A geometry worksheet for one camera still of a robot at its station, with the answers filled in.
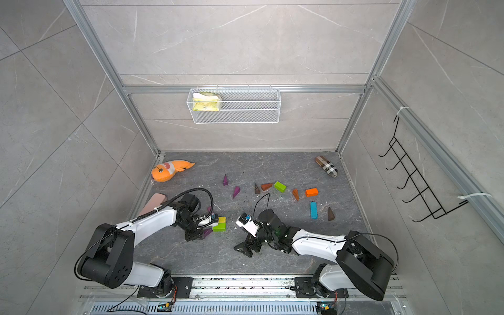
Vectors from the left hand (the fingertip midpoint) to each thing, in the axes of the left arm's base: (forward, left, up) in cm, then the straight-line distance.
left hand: (201, 229), depth 88 cm
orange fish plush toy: (+29, +22, +7) cm, 37 cm away
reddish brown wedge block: (+23, -30, 0) cm, 38 cm away
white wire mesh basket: (+54, -16, +29) cm, 64 cm away
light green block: (+21, -39, +1) cm, 44 cm away
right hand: (-7, -19, +6) cm, 21 cm away
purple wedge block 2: (+26, -9, 0) cm, 28 cm away
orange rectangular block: (+18, -55, 0) cm, 58 cm away
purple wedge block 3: (+21, -16, 0) cm, 26 cm away
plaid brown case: (+34, -66, +2) cm, 75 cm away
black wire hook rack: (-9, -81, +32) cm, 87 cm away
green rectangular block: (-1, -9, +3) cm, 10 cm away
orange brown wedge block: (+17, -47, 0) cm, 50 cm away
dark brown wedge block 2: (+5, -61, 0) cm, 61 cm away
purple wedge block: (-2, -3, +2) cm, 4 cm away
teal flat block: (+8, -54, 0) cm, 55 cm away
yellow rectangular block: (+3, -10, +3) cm, 11 cm away
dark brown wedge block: (+20, -26, +1) cm, 33 cm away
